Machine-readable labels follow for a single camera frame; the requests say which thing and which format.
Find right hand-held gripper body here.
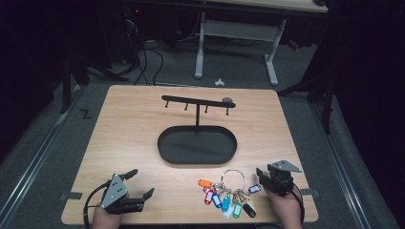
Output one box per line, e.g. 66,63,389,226
266,159,303,197

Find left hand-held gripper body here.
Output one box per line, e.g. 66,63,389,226
100,173,144,215

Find key ring with colourful tags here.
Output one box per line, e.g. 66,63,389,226
197,168,263,220

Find person's left hand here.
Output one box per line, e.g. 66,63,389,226
92,207,124,229

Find grey tape piece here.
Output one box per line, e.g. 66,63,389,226
300,188,321,197
59,191,83,201

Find black key rack with tray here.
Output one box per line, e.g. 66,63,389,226
157,94,239,166

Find black stand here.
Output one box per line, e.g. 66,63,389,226
59,47,130,115
277,74,336,135

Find desk with white legs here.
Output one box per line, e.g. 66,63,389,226
194,0,330,87

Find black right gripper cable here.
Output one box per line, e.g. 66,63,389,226
280,177,307,224

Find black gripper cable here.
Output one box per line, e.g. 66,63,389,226
82,181,111,229
280,177,307,224

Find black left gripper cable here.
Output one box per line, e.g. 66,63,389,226
82,181,111,229

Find metal floor rail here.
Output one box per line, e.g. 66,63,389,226
0,90,84,221
310,101,373,229

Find black floor cables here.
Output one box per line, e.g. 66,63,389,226
122,9,165,87

